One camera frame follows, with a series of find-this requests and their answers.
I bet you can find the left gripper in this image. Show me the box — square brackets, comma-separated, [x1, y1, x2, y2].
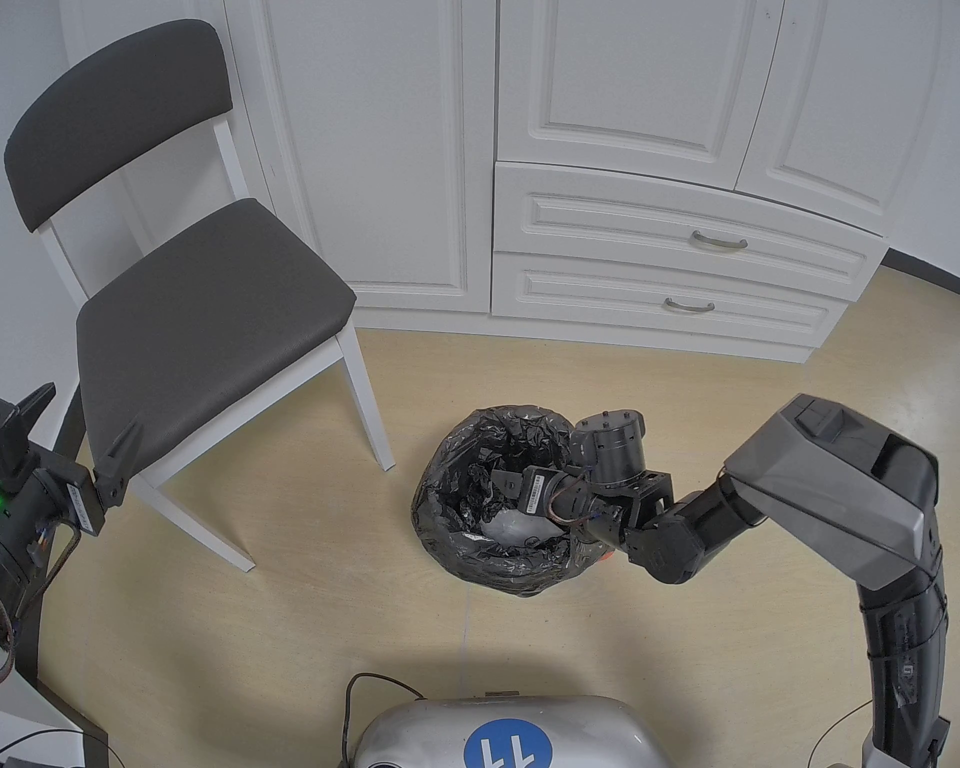
[0, 381, 144, 538]

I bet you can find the crumpled white paper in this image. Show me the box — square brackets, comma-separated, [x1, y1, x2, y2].
[480, 510, 561, 546]

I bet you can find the white chair with grey cushions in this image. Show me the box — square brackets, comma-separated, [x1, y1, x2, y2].
[3, 18, 396, 575]

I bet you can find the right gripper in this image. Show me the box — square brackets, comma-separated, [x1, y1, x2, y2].
[490, 465, 601, 538]

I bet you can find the white wardrobe with drawers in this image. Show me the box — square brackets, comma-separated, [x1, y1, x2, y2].
[60, 0, 960, 366]

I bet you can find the black plastic bag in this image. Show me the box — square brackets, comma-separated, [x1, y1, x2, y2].
[411, 405, 613, 598]

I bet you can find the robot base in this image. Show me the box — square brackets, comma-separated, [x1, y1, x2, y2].
[351, 693, 666, 768]

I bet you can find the black cable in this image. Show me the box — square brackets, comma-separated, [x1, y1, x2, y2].
[813, 700, 876, 768]
[340, 672, 430, 766]

